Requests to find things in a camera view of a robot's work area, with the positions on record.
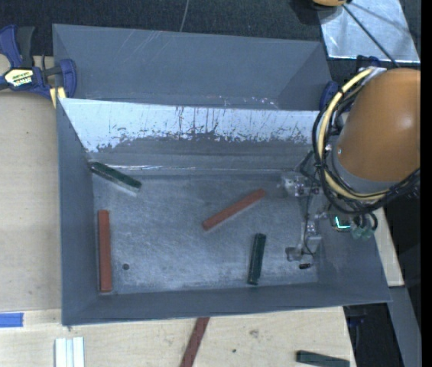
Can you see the black cylinder on white bracket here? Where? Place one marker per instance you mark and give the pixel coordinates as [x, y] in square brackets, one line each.
[304, 266]

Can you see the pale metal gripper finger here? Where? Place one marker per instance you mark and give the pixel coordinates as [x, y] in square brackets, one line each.
[296, 186]
[311, 243]

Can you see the red-brown flat block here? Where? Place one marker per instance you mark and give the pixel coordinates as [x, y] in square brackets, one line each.
[195, 342]
[104, 251]
[234, 209]

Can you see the grey metal bin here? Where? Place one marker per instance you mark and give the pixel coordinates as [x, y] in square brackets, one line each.
[185, 243]

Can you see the dark green flat block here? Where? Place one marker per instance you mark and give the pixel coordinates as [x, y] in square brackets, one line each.
[116, 175]
[257, 258]
[320, 359]

